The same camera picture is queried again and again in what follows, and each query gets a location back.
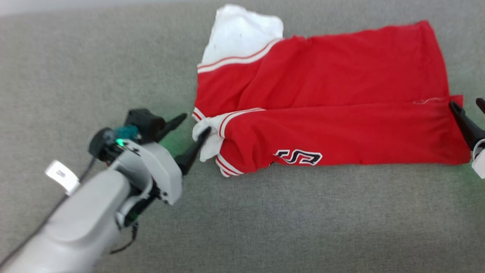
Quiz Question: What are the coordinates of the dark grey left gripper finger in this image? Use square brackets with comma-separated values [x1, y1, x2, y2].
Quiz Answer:
[155, 113, 188, 144]
[174, 127, 211, 176]

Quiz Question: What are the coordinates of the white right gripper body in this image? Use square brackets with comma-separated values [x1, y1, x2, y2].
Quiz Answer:
[471, 138, 485, 179]

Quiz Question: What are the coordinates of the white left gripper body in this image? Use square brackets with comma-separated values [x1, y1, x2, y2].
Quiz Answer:
[113, 138, 185, 206]

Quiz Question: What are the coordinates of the red basketball jersey white trim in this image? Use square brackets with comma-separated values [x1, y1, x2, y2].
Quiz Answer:
[192, 4, 471, 178]

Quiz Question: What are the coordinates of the white label tag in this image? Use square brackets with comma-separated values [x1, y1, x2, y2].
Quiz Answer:
[45, 160, 81, 196]

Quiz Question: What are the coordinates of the grey fabric sofa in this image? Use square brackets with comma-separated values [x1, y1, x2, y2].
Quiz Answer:
[0, 0, 485, 273]

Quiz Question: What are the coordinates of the thin black cable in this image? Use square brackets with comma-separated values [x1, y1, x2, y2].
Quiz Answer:
[109, 222, 139, 255]
[0, 157, 97, 268]

